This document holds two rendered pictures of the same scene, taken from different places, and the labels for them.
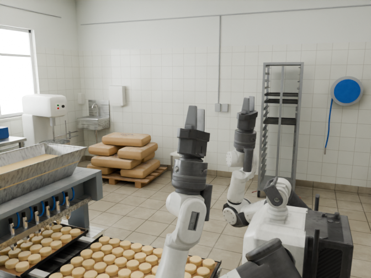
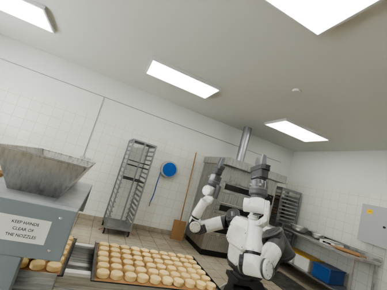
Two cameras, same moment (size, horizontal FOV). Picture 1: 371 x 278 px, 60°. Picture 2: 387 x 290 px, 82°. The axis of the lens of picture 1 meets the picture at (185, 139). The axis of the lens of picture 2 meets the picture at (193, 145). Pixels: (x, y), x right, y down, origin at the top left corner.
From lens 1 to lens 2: 107 cm
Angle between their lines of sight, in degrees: 46
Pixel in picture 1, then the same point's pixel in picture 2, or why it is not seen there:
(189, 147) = (266, 174)
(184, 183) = (265, 191)
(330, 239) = not seen: hidden behind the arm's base
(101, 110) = not seen: outside the picture
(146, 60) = (24, 102)
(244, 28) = (118, 112)
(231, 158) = (209, 189)
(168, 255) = (258, 231)
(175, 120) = not seen: hidden behind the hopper
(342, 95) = (167, 171)
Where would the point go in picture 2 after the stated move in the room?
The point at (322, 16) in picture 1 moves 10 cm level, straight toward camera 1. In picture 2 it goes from (164, 124) to (166, 123)
